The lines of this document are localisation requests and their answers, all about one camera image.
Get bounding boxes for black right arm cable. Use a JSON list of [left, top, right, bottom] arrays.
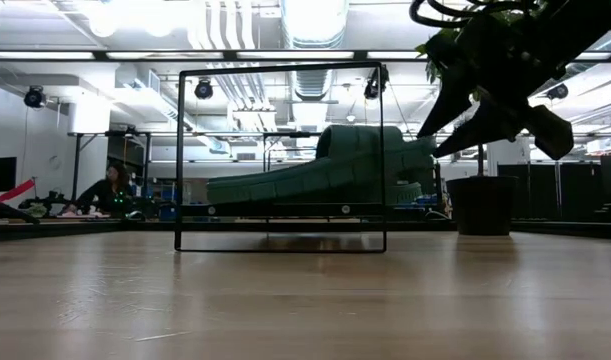
[[408, 0, 536, 30]]

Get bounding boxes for black overhead frame beam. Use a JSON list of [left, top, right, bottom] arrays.
[[0, 48, 611, 64]]

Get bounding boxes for blue storage bin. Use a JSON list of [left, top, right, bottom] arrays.
[[159, 185, 179, 221]]

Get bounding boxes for ribbed ventilation duct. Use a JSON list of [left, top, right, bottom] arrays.
[[292, 69, 334, 101]]

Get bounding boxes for red barrier tape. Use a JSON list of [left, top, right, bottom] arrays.
[[0, 178, 37, 204]]

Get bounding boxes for black aluminium table frame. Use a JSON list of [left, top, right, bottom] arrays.
[[0, 162, 611, 242]]

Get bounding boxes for person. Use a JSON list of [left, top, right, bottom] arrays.
[[64, 160, 136, 217]]

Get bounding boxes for black wall monitor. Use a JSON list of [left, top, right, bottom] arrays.
[[0, 156, 17, 194]]

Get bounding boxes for black ceiling spotlight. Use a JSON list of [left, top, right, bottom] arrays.
[[23, 85, 49, 110], [545, 82, 570, 101], [193, 78, 215, 100], [363, 64, 390, 100]]

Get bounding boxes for dark round plant pot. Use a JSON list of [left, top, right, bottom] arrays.
[[444, 174, 520, 237]]

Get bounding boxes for black tripod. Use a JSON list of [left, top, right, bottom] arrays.
[[0, 189, 41, 226]]

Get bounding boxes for green leafy plant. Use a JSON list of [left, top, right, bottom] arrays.
[[414, 0, 541, 177]]

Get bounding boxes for black steel-framed table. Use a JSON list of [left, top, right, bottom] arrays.
[[67, 130, 152, 201], [262, 130, 322, 174]]

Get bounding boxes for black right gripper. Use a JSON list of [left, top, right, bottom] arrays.
[[417, 19, 575, 161]]

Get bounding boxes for black partition panels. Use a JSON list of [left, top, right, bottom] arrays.
[[497, 160, 602, 222]]

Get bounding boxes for large silver ceiling duct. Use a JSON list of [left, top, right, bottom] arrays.
[[278, 0, 350, 50]]

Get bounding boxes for wooden shelf black metal frame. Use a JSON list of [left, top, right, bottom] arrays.
[[173, 62, 389, 254]]

